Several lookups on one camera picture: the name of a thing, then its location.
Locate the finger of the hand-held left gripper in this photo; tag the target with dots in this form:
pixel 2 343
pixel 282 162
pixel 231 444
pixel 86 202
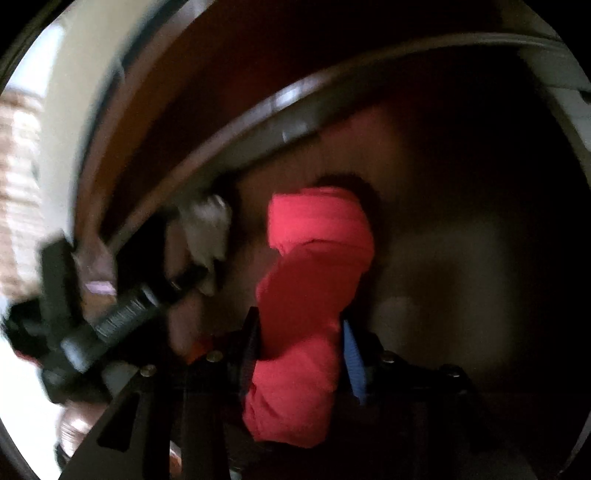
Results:
pixel 184 284

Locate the wooden desk drawer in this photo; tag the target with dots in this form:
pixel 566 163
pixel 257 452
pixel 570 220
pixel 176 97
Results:
pixel 438 207

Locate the red underwear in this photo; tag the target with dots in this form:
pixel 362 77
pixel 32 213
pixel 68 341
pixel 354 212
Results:
pixel 314 277

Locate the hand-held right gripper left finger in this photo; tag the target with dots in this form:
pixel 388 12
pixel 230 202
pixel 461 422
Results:
pixel 249 355

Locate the person's left hand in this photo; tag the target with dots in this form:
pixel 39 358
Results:
pixel 78 429

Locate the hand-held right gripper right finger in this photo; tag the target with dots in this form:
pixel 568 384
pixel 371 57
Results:
pixel 354 364

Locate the white underwear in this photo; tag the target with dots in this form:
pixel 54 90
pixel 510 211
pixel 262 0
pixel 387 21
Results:
pixel 207 226

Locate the beige patterned curtain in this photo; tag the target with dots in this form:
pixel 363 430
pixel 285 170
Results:
pixel 18 184

